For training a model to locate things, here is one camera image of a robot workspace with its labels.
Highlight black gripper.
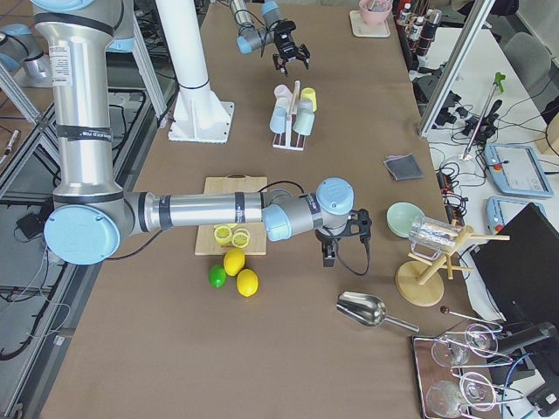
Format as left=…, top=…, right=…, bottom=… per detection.
left=314, top=209, right=372, bottom=267
left=273, top=22, right=311, bottom=77

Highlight pink cup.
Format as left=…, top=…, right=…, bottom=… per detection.
left=273, top=84, right=293, bottom=109

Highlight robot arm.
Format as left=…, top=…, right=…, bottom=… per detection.
left=224, top=1, right=311, bottom=76
left=33, top=1, right=372, bottom=267

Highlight yellow cup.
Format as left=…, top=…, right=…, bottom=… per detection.
left=300, top=87, right=317, bottom=112

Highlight light blue cup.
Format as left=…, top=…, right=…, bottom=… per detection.
left=269, top=107, right=287, bottom=134

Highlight metal scoop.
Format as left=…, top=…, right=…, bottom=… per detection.
left=335, top=291, right=419, bottom=333

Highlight cream plastic tray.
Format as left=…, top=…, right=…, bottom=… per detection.
left=349, top=10, right=390, bottom=38

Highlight green bowl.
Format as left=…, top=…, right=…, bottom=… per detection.
left=386, top=202, right=424, bottom=238

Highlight yellow lemon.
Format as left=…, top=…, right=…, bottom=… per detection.
left=236, top=269, right=259, bottom=297
left=224, top=248, right=245, bottom=277

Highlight lemon slice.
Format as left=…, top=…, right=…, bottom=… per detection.
left=231, top=230, right=251, bottom=249
left=213, top=228, right=233, bottom=245
left=213, top=223, right=238, bottom=230

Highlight pink bowl with ice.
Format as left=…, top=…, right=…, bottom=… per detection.
left=358, top=0, right=392, bottom=24

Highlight wooden mug tree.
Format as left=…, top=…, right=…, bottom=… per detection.
left=395, top=225, right=510, bottom=307

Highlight glass mug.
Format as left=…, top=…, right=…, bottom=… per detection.
left=408, top=215, right=462, bottom=260

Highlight grey cloth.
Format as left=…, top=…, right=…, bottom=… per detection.
left=383, top=154, right=424, bottom=182

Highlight green lime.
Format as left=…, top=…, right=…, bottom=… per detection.
left=209, top=264, right=228, bottom=288

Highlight wooden cutting board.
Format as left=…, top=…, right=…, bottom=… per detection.
left=194, top=174, right=268, bottom=257

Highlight blue teach pendant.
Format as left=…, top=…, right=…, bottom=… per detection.
left=485, top=143, right=554, bottom=198
left=485, top=196, right=529, bottom=235

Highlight wine glass rack tray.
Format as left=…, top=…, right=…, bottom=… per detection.
left=411, top=322, right=523, bottom=418

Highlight black monitor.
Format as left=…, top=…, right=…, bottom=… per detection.
left=471, top=203, right=558, bottom=325

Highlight white wire cup rack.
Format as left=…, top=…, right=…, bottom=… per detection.
left=272, top=80, right=306, bottom=151

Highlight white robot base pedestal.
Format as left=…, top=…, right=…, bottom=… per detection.
left=156, top=0, right=234, bottom=144

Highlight aluminium frame post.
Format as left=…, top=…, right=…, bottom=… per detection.
left=418, top=0, right=495, bottom=139

